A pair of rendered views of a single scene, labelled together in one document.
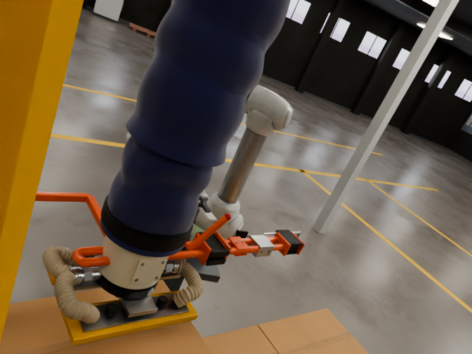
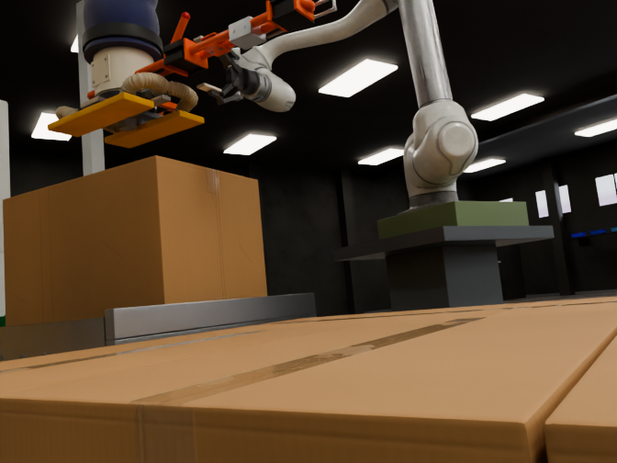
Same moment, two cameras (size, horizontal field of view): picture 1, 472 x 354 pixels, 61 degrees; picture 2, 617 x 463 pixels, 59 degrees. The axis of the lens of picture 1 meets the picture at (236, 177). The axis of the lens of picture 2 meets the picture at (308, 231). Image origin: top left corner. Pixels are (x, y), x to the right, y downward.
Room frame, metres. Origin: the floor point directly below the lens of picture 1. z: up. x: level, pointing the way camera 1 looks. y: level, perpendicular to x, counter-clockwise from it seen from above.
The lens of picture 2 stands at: (1.03, -1.44, 0.59)
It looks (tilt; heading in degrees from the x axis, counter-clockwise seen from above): 7 degrees up; 78
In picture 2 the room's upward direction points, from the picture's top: 5 degrees counter-clockwise
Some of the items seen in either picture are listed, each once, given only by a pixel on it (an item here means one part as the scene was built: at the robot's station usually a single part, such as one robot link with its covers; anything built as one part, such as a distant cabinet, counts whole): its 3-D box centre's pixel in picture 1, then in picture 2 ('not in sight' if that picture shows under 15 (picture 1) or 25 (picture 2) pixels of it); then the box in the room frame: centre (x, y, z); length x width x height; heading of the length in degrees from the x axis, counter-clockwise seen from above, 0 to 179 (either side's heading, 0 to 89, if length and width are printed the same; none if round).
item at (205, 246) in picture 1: (210, 248); (185, 58); (1.05, -0.02, 1.27); 0.10 x 0.08 x 0.06; 45
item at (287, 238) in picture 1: (288, 243); (289, 10); (1.29, -0.27, 1.26); 0.08 x 0.07 x 0.05; 135
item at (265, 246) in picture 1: (260, 246); (247, 33); (1.20, -0.17, 1.26); 0.07 x 0.07 x 0.04; 45
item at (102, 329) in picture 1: (136, 310); (98, 111); (0.81, 0.09, 1.16); 0.34 x 0.10 x 0.05; 135
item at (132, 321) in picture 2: not in sight; (231, 311); (1.12, -0.08, 0.58); 0.70 x 0.03 x 0.06; 44
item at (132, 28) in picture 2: (147, 216); (124, 48); (0.88, 0.16, 1.38); 0.23 x 0.23 x 0.04
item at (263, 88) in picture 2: not in sight; (253, 85); (1.26, 0.18, 1.27); 0.09 x 0.06 x 0.09; 135
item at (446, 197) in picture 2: not in sight; (430, 206); (1.81, 0.21, 0.86); 0.22 x 0.18 x 0.06; 107
